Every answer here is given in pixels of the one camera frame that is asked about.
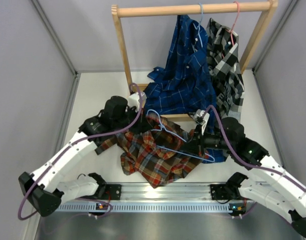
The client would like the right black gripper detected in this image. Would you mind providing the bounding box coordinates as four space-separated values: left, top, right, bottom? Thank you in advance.
180 124 234 157

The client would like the red brown plaid shirt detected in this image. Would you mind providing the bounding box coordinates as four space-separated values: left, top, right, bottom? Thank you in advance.
95 113 202 189

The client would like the blue plaid shirt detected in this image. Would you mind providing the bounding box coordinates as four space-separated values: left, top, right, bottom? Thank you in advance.
143 14 225 164

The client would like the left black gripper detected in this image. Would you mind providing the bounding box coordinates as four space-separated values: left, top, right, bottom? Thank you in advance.
113 105 153 135

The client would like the pink wire hanger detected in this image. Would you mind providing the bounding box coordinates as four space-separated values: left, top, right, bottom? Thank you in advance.
225 1 240 46

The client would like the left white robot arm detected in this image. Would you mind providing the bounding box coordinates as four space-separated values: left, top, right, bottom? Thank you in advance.
19 92 148 217

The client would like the wooden clothes rack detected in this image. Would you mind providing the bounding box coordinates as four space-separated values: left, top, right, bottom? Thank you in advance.
111 0 279 123

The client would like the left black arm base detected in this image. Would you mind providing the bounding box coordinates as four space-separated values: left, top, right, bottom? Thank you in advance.
77 173 121 211

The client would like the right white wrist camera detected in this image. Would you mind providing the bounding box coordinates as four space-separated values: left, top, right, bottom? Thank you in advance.
193 109 210 134

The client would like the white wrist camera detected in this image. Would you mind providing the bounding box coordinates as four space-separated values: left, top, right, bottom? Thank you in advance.
128 92 146 111
193 109 210 134

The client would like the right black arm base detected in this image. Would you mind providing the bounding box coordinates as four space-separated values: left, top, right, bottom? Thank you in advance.
210 172 257 220

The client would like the aluminium mounting rail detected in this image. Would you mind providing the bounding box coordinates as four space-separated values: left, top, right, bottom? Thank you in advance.
57 182 255 214

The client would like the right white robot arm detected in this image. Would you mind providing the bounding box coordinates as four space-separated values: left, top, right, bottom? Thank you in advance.
182 117 306 239

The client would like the light blue hanger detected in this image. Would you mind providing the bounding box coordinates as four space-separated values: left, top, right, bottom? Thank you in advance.
146 109 215 164

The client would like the blue hanger with shirt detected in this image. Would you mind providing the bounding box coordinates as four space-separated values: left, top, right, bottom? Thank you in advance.
195 2 204 47

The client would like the black white plaid shirt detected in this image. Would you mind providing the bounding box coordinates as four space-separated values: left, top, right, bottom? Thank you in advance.
206 18 244 121

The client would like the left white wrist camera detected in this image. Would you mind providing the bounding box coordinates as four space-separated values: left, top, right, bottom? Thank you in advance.
128 92 146 111

